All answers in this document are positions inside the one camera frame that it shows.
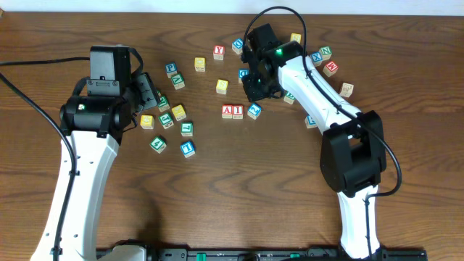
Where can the green R block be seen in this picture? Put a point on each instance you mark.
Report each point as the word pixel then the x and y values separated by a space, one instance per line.
pixel 163 104

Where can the blue T block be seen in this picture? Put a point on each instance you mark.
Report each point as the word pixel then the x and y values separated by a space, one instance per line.
pixel 187 149

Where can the yellow block near R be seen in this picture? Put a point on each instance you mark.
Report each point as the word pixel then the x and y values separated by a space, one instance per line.
pixel 179 112

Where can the blue D block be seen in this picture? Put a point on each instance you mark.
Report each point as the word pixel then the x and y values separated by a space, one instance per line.
pixel 242 73

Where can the white block right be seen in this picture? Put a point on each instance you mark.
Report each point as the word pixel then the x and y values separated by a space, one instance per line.
pixel 346 90

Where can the yellow block top right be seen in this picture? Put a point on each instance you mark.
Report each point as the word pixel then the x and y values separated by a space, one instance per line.
pixel 296 37

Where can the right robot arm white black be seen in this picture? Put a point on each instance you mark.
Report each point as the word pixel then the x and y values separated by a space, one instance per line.
pixel 353 153

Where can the yellow block centre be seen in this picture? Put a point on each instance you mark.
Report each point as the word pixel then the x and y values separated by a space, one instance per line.
pixel 222 86

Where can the green V block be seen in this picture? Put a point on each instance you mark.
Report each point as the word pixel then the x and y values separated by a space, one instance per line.
pixel 178 81

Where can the green N block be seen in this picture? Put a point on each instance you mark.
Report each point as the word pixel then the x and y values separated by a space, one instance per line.
pixel 325 52

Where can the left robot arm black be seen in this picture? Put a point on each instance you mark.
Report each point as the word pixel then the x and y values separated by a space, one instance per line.
pixel 93 136

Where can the green J block left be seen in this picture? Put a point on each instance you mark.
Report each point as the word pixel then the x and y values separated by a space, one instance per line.
pixel 166 120

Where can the yellow G block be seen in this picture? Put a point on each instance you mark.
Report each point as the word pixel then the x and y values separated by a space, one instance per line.
pixel 147 122

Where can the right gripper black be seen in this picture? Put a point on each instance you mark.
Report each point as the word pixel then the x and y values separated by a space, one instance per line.
pixel 252 93

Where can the green 7 block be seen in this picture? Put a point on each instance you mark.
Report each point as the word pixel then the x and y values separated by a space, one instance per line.
pixel 187 129

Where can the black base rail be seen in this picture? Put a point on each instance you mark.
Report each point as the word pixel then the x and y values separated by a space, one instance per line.
pixel 120 251

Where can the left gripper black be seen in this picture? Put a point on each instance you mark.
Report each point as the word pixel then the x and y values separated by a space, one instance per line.
pixel 148 90

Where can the green B block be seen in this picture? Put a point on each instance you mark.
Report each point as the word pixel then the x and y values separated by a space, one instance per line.
pixel 289 98

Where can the blue P block left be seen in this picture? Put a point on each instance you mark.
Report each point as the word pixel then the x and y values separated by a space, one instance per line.
pixel 171 69

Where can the red I block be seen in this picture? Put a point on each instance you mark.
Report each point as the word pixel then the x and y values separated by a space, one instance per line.
pixel 238 111

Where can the yellow block top left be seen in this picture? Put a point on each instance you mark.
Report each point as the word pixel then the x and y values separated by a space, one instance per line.
pixel 200 64

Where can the red Y block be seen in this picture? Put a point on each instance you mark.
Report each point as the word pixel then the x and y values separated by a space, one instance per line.
pixel 218 52

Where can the red A block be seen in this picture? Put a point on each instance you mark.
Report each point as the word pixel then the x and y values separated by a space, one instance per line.
pixel 227 111

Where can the red M block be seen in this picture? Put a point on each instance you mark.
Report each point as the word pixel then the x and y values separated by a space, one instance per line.
pixel 330 68

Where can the blue 2 block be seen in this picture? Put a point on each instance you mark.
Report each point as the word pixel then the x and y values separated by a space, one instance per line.
pixel 254 111

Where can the blue 5 block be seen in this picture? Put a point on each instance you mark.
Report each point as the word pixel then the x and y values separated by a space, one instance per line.
pixel 309 122

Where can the green 4 block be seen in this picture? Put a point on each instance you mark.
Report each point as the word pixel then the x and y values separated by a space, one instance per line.
pixel 158 144

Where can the blue Q block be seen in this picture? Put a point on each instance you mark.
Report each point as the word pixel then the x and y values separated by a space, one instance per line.
pixel 237 46

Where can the blue X block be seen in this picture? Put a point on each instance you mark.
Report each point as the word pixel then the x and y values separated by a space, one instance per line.
pixel 316 58

